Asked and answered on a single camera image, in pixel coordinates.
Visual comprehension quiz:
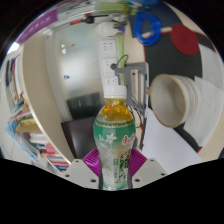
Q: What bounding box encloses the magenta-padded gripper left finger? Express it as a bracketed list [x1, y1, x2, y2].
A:
[63, 148, 103, 190]

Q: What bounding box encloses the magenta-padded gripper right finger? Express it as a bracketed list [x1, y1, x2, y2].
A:
[128, 148, 168, 190]

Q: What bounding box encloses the green-labelled tea drink bottle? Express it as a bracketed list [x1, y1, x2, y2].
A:
[93, 84, 137, 192]

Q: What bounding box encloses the white patterned ceramic mug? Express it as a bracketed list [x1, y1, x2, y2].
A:
[146, 73, 201, 129]

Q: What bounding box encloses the wooden shelf with books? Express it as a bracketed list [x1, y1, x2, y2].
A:
[3, 43, 76, 174]

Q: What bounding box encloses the white paper napkin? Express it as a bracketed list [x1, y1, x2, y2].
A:
[183, 43, 224, 148]

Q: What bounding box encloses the grey metal laptop stand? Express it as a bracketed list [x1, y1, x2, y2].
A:
[114, 61, 150, 118]

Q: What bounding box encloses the white power socket strip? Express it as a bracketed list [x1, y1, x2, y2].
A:
[99, 38, 121, 88]

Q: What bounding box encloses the black desk mat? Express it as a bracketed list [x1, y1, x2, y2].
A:
[128, 6, 224, 151]

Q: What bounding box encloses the flat round red coaster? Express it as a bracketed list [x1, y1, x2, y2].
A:
[170, 23, 201, 57]

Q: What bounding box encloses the white round jar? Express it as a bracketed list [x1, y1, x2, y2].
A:
[94, 21, 118, 38]

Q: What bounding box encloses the dark wine bottle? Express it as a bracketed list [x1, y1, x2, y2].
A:
[69, 16, 96, 27]

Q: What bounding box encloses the blue coiled cable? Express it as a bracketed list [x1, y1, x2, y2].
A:
[133, 9, 164, 47]

